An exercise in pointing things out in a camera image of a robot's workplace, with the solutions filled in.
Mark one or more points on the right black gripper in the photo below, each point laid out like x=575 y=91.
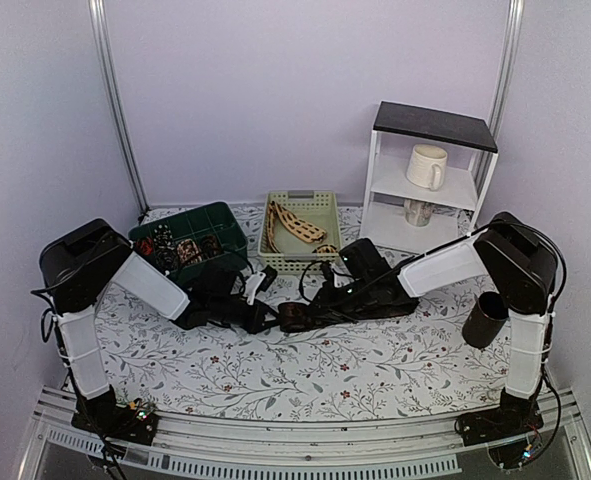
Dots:
x=329 y=307

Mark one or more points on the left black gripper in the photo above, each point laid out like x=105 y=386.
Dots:
x=257 y=323

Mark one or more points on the dark red patterned tie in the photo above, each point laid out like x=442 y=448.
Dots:
x=297 y=317

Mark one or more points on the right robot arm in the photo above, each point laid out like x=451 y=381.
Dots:
x=527 y=268

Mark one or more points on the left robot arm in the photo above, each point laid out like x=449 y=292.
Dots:
x=81 y=266

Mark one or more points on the dark brown rolled tie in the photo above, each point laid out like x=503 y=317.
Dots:
x=210 y=246

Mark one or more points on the tan patterned rolled tie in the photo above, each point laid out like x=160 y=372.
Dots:
x=188 y=252

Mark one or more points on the dark green divided organizer box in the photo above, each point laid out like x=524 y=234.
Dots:
x=215 y=218

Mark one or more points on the black white dotted rolled tie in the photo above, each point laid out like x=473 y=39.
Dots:
x=165 y=252

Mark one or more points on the patterned glass cup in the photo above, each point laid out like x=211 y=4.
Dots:
x=417 y=213

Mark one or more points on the beige plastic slotted basket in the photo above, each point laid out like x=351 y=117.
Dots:
x=317 y=207

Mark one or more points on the tan black patterned tie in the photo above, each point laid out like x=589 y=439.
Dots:
x=296 y=226

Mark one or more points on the red black rolled tie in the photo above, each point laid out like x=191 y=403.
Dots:
x=144 y=246

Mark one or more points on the dark brown cylinder cup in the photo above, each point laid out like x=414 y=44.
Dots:
x=485 y=321

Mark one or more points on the white shelf with black top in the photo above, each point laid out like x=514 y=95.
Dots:
x=472 y=157

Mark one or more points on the cream ceramic mug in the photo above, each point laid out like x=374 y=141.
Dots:
x=427 y=166

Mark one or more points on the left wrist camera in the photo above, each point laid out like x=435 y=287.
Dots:
x=258 y=282

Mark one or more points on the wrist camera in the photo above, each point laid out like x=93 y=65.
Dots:
x=329 y=275
x=258 y=282

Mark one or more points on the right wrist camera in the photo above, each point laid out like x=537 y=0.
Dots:
x=329 y=275

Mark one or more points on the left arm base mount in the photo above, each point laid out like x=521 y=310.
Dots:
x=134 y=422

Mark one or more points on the aluminium front rail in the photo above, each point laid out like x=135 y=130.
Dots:
x=197 y=447

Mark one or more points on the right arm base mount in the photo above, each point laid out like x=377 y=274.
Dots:
x=498 y=423

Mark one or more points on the right aluminium frame post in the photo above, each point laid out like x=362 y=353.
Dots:
x=507 y=63

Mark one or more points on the aluminium frame post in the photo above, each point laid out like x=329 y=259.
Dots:
x=507 y=63
x=99 y=25

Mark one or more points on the left aluminium frame post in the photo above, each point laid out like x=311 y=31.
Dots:
x=99 y=25

